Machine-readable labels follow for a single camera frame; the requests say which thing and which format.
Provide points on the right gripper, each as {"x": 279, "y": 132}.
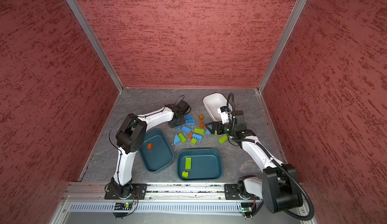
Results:
{"x": 214, "y": 124}

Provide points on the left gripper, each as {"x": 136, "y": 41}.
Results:
{"x": 171, "y": 125}

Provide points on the blue slope brick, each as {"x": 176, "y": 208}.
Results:
{"x": 176, "y": 140}

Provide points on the green long brick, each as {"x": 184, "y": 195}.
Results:
{"x": 181, "y": 138}
{"x": 199, "y": 131}
{"x": 223, "y": 139}
{"x": 187, "y": 163}

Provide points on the green small brick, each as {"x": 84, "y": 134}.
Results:
{"x": 193, "y": 141}
{"x": 185, "y": 174}

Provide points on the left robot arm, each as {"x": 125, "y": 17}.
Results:
{"x": 130, "y": 138}

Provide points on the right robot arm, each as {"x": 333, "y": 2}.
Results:
{"x": 278, "y": 187}

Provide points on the white plastic bin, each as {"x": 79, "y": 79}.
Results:
{"x": 213, "y": 102}

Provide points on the right teal bin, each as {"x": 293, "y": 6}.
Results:
{"x": 206, "y": 164}

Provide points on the teal bin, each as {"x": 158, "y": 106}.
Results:
{"x": 206, "y": 164}
{"x": 161, "y": 156}

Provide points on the left teal bin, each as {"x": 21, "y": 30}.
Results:
{"x": 161, "y": 156}

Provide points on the right controller board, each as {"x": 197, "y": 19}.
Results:
{"x": 246, "y": 207}

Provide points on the controller board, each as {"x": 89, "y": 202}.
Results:
{"x": 246, "y": 207}
{"x": 124, "y": 207}

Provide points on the left controller board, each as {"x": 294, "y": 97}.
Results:
{"x": 124, "y": 207}

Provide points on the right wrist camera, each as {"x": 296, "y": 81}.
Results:
{"x": 224, "y": 113}

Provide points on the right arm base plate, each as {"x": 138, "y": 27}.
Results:
{"x": 232, "y": 192}

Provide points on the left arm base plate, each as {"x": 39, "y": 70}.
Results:
{"x": 136, "y": 191}

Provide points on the aluminium front rail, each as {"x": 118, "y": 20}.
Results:
{"x": 156, "y": 192}

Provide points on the right aluminium corner post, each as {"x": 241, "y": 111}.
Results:
{"x": 293, "y": 18}

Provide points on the aluminium corner post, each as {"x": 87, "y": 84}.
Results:
{"x": 293, "y": 18}
{"x": 82, "y": 20}

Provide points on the left aluminium corner post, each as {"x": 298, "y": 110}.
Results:
{"x": 82, "y": 20}

